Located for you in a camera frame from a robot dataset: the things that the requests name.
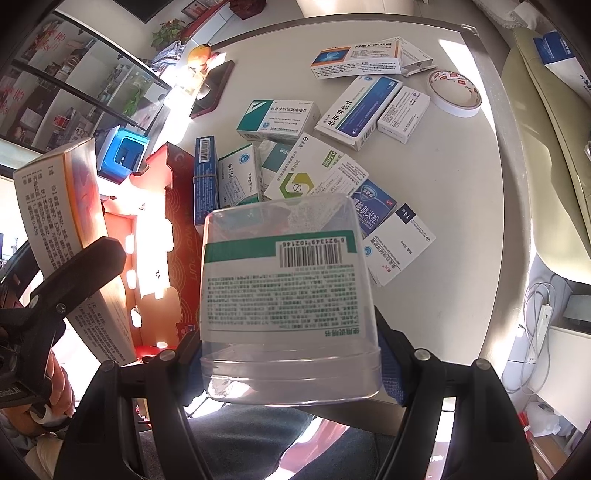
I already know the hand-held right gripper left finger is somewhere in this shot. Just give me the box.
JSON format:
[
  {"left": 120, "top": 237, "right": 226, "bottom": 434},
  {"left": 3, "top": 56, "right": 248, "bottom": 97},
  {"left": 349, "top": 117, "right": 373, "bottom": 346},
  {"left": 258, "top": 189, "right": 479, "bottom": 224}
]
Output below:
[{"left": 54, "top": 329, "right": 208, "bottom": 480}]

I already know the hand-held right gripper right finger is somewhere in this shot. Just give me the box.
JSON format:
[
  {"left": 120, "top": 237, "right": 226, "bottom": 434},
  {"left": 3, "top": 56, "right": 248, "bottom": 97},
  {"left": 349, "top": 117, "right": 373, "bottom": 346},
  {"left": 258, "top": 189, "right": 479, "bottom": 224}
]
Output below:
[{"left": 373, "top": 307, "right": 539, "bottom": 480}]

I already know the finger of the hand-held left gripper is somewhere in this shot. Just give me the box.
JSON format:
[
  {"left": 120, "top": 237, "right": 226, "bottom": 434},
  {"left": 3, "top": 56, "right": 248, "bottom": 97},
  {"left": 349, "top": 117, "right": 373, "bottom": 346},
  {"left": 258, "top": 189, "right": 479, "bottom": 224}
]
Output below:
[{"left": 28, "top": 236, "right": 128, "bottom": 320}]

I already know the red cardboard box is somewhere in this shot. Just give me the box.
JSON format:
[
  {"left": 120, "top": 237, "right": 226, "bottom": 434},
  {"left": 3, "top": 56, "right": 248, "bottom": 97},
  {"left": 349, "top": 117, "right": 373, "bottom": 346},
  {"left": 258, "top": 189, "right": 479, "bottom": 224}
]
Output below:
[{"left": 99, "top": 142, "right": 218, "bottom": 365}]

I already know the clear plastic container green label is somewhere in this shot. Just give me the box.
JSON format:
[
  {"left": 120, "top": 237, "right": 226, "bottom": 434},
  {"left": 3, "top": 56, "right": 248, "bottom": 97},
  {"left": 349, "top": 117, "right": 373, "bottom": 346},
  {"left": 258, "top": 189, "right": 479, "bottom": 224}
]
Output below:
[{"left": 199, "top": 193, "right": 383, "bottom": 407}]

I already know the white medicine box green logo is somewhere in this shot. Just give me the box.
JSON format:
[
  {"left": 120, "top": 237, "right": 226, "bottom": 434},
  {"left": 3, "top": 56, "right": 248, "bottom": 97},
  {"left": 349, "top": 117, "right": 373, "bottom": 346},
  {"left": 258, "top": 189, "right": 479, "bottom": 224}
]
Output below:
[{"left": 263, "top": 134, "right": 345, "bottom": 204}]

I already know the dark green white medicine box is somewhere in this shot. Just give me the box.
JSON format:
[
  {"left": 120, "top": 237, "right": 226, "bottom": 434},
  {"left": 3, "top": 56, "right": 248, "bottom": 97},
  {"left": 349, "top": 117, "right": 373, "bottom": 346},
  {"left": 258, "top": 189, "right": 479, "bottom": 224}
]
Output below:
[{"left": 236, "top": 99, "right": 321, "bottom": 141}]

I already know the blue orange white medicine box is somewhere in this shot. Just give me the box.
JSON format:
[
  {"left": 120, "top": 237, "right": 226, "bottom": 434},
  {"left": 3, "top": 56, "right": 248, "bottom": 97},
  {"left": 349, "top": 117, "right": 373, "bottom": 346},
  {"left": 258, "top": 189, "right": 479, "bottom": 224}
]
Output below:
[{"left": 310, "top": 41, "right": 402, "bottom": 80}]

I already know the person's left hand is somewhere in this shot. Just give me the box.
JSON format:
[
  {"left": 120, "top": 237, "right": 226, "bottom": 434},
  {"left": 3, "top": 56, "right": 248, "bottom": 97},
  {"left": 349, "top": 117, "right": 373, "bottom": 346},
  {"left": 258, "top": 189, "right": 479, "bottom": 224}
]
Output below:
[{"left": 9, "top": 348, "right": 77, "bottom": 444}]

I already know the blue plastic stool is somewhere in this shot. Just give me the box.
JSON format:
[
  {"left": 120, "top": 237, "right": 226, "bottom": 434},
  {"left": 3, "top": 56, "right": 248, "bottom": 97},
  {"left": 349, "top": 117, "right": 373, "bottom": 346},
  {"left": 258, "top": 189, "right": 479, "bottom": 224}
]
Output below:
[{"left": 100, "top": 128, "right": 151, "bottom": 181}]

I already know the white medicine box dark tab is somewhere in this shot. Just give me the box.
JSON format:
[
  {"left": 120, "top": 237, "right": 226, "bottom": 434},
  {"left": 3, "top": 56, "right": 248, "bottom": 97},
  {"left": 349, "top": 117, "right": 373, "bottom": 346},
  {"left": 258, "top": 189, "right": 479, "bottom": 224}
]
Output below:
[{"left": 362, "top": 203, "right": 435, "bottom": 288}]

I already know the blue striped medicine box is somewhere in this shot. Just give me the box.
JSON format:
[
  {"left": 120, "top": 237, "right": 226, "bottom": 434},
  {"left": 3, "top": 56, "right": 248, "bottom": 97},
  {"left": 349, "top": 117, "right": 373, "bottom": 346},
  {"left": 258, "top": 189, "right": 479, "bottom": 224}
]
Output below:
[{"left": 193, "top": 135, "right": 220, "bottom": 227}]

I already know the blue medicine box round graphic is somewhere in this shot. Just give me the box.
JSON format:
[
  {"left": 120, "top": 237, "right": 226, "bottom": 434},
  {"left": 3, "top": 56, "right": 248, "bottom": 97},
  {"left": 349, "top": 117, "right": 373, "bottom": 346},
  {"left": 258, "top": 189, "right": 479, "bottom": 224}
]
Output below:
[{"left": 346, "top": 178, "right": 399, "bottom": 241}]

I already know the white low cabinet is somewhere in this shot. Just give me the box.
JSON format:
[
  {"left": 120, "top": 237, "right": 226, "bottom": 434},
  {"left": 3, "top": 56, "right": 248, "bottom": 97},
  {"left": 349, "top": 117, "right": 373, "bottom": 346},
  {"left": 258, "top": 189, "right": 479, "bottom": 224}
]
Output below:
[{"left": 536, "top": 323, "right": 591, "bottom": 421}]

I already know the glass display cabinet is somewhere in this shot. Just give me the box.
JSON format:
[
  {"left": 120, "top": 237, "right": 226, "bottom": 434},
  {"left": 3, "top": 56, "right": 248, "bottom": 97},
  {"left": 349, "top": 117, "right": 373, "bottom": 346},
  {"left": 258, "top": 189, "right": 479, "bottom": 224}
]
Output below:
[{"left": 0, "top": 11, "right": 169, "bottom": 153}]

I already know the white teal medicine box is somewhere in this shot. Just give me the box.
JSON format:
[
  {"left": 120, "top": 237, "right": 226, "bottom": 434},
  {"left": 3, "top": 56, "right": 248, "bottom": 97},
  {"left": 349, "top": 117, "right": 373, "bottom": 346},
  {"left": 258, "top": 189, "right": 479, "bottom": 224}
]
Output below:
[{"left": 218, "top": 144, "right": 265, "bottom": 208}]

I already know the dark red phone tray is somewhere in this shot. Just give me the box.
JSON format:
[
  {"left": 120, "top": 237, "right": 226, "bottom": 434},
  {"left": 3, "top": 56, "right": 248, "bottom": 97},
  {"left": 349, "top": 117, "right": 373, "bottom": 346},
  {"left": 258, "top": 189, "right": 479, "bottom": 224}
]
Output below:
[{"left": 190, "top": 60, "right": 235, "bottom": 120}]

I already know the teal panel medicine box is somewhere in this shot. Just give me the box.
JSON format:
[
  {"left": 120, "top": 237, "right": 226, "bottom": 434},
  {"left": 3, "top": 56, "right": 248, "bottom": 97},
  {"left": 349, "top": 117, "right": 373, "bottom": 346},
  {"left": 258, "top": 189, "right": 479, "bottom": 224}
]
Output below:
[{"left": 256, "top": 138, "right": 296, "bottom": 178}]

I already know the striped cloth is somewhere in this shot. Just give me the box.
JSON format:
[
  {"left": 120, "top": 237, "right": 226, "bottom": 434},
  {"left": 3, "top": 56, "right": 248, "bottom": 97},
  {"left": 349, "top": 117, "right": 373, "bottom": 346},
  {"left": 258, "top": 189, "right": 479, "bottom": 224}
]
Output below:
[{"left": 150, "top": 44, "right": 183, "bottom": 72}]

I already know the yellow mango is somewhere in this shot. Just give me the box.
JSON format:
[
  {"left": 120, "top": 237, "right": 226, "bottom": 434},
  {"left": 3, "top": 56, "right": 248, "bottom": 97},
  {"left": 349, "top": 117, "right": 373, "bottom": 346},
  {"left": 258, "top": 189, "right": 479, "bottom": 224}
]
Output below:
[{"left": 187, "top": 43, "right": 212, "bottom": 70}]

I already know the green potted plant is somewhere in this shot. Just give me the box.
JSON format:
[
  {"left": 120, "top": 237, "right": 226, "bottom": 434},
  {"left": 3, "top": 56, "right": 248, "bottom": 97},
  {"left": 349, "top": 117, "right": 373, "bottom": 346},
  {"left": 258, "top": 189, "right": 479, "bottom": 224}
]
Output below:
[{"left": 151, "top": 18, "right": 185, "bottom": 49}]

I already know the small white medicine box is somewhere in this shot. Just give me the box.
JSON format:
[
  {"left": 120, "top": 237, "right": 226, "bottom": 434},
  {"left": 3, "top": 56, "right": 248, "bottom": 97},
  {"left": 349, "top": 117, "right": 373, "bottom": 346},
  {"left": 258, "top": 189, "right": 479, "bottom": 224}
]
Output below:
[{"left": 377, "top": 86, "right": 431, "bottom": 144}]

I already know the long white blue medicine box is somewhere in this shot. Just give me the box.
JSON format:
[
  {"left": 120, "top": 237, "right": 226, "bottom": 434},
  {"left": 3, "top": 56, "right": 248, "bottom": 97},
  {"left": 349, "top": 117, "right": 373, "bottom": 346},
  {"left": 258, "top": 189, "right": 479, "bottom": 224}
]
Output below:
[{"left": 315, "top": 75, "right": 403, "bottom": 151}]

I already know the red printed white tape roll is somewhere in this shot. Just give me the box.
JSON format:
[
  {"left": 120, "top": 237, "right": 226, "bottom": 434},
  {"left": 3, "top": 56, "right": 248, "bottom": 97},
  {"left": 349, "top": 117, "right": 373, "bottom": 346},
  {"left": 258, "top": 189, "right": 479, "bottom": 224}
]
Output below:
[{"left": 427, "top": 69, "right": 482, "bottom": 114}]

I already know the beige seat cushion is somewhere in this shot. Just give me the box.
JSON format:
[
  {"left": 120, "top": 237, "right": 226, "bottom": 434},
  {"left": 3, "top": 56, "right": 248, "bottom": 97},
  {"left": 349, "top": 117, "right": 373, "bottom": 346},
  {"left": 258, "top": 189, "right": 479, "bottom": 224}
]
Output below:
[{"left": 501, "top": 25, "right": 591, "bottom": 287}]

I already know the open white medicine box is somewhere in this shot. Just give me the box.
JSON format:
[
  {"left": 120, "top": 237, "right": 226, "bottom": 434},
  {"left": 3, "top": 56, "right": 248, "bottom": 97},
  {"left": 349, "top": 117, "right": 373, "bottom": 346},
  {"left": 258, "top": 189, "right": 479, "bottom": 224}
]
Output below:
[{"left": 397, "top": 39, "right": 437, "bottom": 77}]

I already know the blue white paper bag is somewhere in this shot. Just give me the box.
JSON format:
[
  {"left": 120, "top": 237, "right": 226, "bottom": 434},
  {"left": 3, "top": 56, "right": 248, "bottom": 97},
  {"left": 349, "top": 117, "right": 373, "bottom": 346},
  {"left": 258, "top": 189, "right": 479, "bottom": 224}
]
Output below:
[{"left": 533, "top": 30, "right": 591, "bottom": 93}]

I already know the white cable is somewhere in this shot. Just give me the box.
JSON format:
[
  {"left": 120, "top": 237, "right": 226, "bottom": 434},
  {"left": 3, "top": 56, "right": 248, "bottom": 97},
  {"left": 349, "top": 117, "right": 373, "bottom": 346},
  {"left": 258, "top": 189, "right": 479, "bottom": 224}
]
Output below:
[{"left": 519, "top": 272, "right": 571, "bottom": 398}]

